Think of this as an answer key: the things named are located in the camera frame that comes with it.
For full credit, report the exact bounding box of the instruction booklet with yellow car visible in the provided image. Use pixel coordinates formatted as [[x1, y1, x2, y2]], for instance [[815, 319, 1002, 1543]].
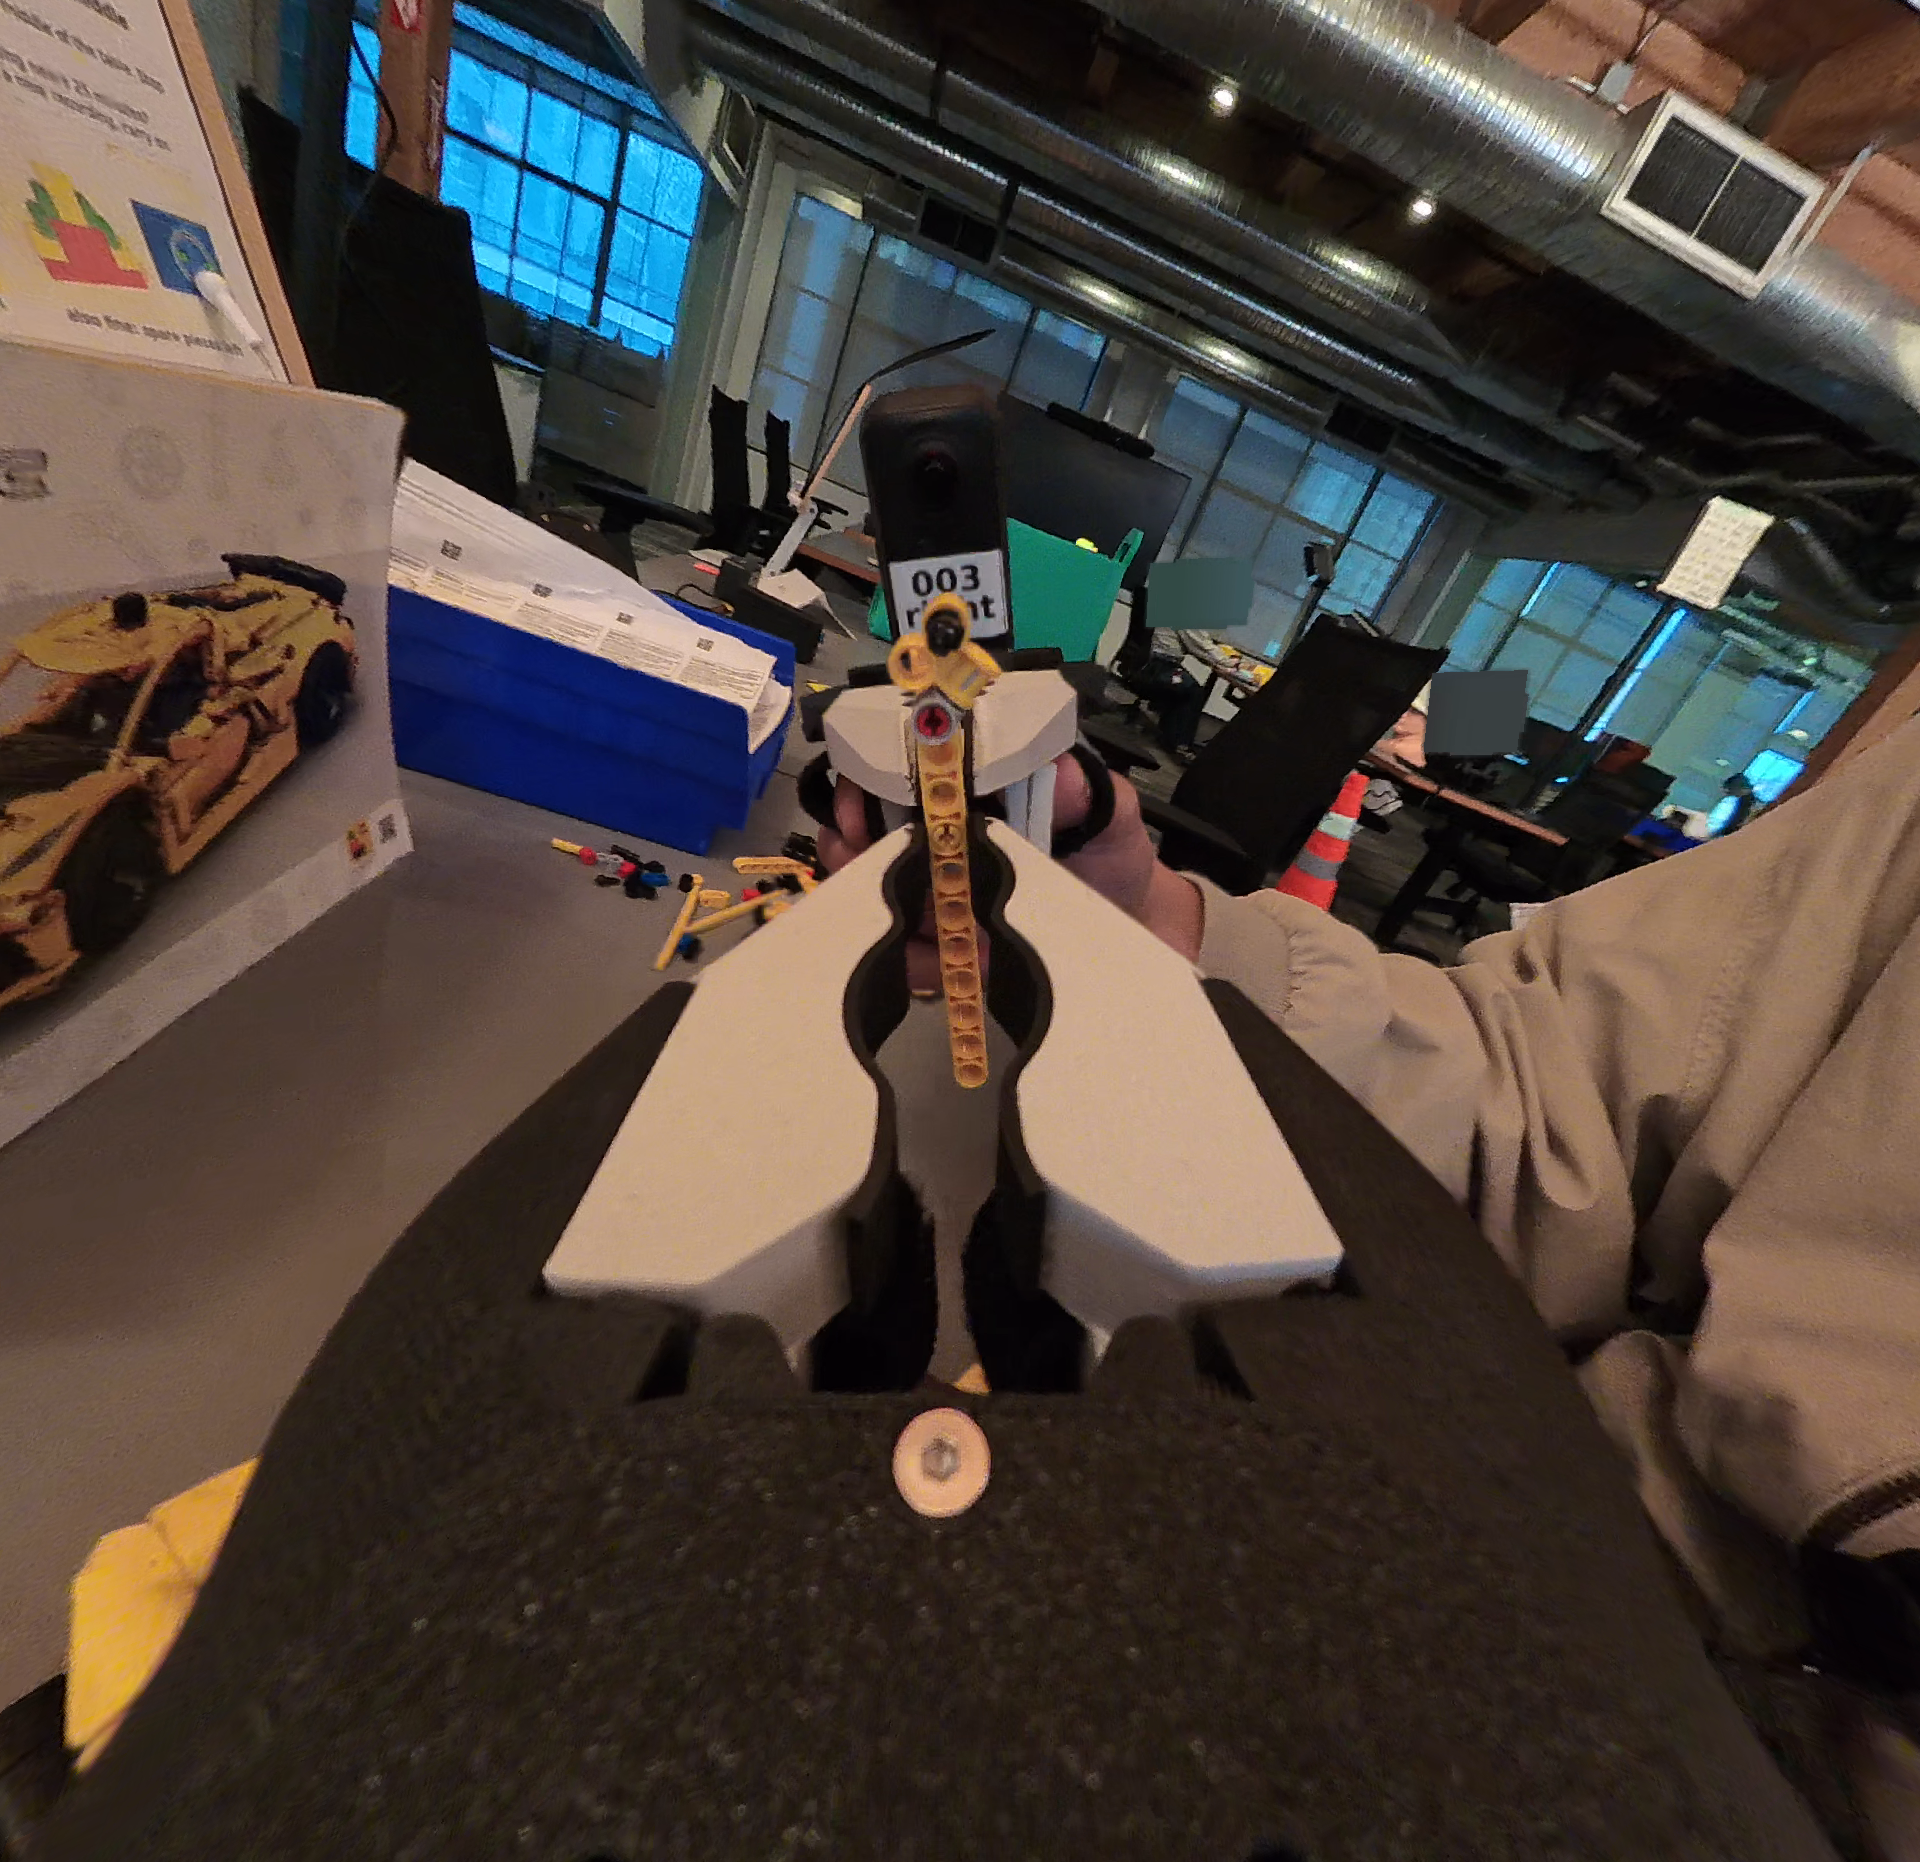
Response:
[[0, 339, 416, 1152]]

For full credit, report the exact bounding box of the silver ventilation duct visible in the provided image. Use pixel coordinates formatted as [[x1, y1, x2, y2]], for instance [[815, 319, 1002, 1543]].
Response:
[[645, 0, 1920, 409]]

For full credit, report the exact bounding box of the black monitor screen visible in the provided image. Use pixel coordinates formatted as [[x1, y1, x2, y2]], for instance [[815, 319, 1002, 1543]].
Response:
[[997, 392, 1196, 575]]

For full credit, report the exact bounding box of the cluster of small brick pins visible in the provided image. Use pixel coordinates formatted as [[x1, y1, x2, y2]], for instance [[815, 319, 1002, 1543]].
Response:
[[552, 837, 678, 904]]

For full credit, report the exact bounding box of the teal green plastic bin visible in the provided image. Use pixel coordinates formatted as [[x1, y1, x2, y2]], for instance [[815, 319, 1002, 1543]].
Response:
[[867, 520, 1145, 680]]

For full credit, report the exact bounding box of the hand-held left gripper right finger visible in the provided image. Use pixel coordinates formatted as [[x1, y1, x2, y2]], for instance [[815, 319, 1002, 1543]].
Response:
[[967, 818, 1344, 1386]]

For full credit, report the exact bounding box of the white plastic clip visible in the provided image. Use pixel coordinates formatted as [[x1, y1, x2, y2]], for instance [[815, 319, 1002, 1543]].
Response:
[[193, 271, 281, 374]]

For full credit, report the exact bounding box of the stack of white paper sheets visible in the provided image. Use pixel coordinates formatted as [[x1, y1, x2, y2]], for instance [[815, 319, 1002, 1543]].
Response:
[[393, 461, 793, 755]]

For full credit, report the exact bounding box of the yellow brick beam assembly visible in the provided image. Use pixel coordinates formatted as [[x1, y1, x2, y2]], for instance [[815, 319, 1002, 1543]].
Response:
[[884, 602, 1005, 1090]]

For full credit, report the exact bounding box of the blue storage bin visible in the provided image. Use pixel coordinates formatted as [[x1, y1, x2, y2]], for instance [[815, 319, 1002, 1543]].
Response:
[[387, 461, 798, 858]]

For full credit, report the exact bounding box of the black office chair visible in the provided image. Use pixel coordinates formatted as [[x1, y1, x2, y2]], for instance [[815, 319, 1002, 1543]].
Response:
[[1169, 609, 1450, 861]]

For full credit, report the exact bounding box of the orange traffic cone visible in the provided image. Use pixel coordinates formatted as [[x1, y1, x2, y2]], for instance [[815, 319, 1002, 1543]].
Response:
[[1274, 771, 1372, 913]]

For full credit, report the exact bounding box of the white hanging paper sign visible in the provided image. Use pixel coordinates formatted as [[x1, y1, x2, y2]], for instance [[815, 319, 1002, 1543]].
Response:
[[1654, 498, 1778, 612]]

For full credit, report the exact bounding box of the partly built toy car model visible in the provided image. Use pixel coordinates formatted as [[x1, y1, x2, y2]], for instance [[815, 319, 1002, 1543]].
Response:
[[60, 1458, 266, 1778]]

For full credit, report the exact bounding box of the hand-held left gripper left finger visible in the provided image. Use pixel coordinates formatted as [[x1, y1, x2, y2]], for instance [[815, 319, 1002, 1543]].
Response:
[[541, 826, 939, 1392]]

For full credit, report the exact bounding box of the wooden post with red label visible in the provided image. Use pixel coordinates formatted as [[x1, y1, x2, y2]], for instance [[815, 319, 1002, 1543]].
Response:
[[376, 0, 459, 199]]

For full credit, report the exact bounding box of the pile of loose brick pieces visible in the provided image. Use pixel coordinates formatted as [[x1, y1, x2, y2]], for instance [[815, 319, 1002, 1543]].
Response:
[[655, 853, 824, 973]]

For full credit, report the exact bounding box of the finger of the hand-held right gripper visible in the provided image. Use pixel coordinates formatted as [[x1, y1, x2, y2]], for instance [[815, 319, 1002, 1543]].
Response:
[[959, 672, 1084, 802], [822, 688, 920, 815]]

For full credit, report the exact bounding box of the grey desk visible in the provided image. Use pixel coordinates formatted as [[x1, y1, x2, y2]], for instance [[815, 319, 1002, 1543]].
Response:
[[0, 767, 842, 1715]]

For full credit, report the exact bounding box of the white vent grille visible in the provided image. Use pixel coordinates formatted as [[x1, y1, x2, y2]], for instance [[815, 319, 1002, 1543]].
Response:
[[1602, 88, 1830, 304]]

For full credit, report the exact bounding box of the instruction poster board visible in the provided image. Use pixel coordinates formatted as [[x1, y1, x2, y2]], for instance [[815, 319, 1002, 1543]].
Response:
[[0, 0, 316, 392]]

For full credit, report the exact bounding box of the person's right hand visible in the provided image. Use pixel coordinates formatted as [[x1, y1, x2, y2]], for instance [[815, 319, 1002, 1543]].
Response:
[[815, 759, 1209, 1004]]

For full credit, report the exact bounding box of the large paned window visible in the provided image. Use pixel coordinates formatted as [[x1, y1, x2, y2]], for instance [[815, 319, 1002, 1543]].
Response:
[[344, 0, 707, 366]]

